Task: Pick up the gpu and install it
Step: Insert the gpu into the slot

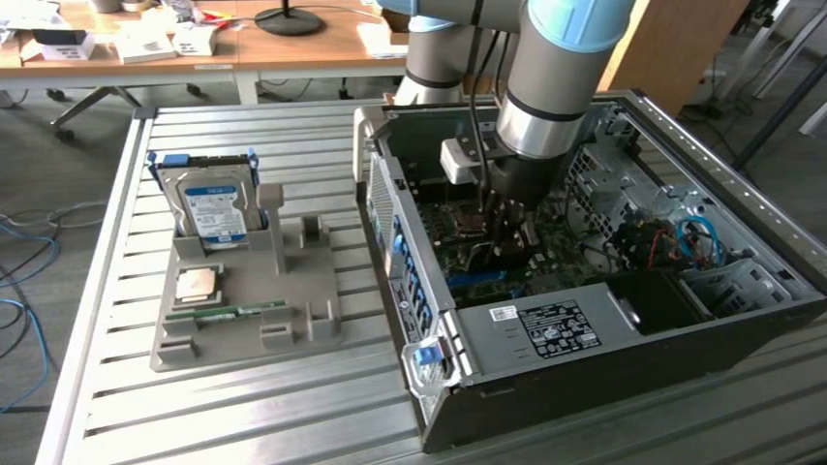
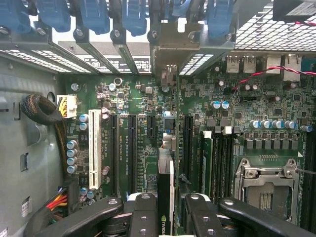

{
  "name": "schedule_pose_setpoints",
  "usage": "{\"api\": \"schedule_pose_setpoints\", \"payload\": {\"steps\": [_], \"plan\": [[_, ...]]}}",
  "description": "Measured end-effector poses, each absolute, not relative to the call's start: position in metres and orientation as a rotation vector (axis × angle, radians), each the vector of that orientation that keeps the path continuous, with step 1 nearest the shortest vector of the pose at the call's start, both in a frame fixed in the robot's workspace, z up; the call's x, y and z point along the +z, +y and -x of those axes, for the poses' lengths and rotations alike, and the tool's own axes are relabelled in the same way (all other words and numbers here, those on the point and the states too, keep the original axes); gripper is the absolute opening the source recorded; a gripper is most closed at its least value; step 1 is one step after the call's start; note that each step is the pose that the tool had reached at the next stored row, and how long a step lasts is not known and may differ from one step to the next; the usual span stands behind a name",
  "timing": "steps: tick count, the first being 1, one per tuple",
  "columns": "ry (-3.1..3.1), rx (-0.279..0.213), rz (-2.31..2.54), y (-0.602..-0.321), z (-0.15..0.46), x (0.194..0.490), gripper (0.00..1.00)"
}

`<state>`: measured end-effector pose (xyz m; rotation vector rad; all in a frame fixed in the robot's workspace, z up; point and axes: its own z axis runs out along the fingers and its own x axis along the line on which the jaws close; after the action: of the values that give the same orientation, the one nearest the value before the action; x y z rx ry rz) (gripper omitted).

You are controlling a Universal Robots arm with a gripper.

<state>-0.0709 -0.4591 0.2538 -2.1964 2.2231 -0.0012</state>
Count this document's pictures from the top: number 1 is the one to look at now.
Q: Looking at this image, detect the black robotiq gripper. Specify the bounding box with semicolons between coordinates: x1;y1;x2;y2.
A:
475;154;563;270

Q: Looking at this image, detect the nvidia graphics card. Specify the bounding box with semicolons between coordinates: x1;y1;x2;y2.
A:
451;227;537;273

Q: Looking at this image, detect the metal cpu socket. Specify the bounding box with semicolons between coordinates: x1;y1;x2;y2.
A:
444;198;492;238

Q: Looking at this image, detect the silver perforated drive cage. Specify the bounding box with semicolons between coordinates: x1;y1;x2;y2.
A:
564;139;647;243

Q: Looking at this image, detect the green motherboard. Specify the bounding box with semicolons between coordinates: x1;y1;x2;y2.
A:
412;178;621;311

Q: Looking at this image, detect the blue expansion slot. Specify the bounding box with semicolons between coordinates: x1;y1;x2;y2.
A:
448;270;509;287

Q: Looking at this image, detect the gray power supply unit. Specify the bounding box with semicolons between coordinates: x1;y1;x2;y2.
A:
455;283;647;377

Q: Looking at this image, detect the flat white box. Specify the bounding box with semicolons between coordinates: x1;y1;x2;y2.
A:
356;21;409;60

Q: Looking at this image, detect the wooden cabinet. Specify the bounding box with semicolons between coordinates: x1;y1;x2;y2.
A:
597;0;755;117

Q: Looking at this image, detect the silver disk bay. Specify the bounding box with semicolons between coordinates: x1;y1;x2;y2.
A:
677;259;793;316

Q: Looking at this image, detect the open black pc case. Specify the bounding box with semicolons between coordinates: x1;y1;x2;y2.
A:
351;89;827;454

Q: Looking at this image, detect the wooden office desk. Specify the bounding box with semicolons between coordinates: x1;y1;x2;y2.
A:
0;0;412;106

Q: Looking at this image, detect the gray plastic parts rack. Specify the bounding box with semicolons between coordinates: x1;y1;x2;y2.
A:
148;182;344;373

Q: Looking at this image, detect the hard disk in blue caddy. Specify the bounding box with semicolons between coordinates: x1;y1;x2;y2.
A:
145;148;261;252

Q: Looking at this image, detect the black lamp base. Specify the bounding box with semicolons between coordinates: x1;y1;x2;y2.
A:
253;0;328;38

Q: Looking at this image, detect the green ram stick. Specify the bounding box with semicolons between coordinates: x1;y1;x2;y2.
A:
164;300;289;324

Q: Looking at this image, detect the silver cpu chip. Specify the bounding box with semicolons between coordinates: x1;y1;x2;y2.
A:
172;267;218;306

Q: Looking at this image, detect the white box with printed label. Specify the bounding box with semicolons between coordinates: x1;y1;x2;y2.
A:
172;23;220;57

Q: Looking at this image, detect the plain white box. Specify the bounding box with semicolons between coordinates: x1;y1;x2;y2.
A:
114;31;177;64

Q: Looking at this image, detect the black and white cardboard box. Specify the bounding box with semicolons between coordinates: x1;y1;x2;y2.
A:
30;28;98;62

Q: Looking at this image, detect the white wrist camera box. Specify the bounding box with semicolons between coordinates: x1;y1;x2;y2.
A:
437;138;503;186

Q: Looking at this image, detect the black camera cable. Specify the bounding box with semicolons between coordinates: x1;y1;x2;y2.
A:
467;26;497;214

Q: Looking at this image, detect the red data wire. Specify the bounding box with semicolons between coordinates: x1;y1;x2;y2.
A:
648;227;677;267

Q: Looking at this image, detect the blue data wire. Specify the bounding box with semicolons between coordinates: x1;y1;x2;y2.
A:
675;215;724;270

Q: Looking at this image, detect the gray floor cable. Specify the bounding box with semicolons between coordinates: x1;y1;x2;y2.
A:
5;201;108;229

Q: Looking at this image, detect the blue floor cable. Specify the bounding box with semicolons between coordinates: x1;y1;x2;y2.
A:
0;215;62;416

